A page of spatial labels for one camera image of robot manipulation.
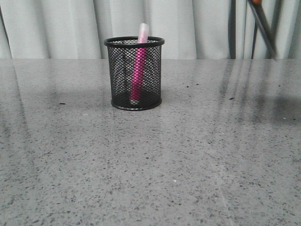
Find black mesh pen holder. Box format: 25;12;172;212
104;36;165;111

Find grey curtain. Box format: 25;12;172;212
0;0;301;60

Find pink highlighter pen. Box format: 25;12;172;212
130;23;149;105

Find grey orange scissors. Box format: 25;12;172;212
247;0;277;59

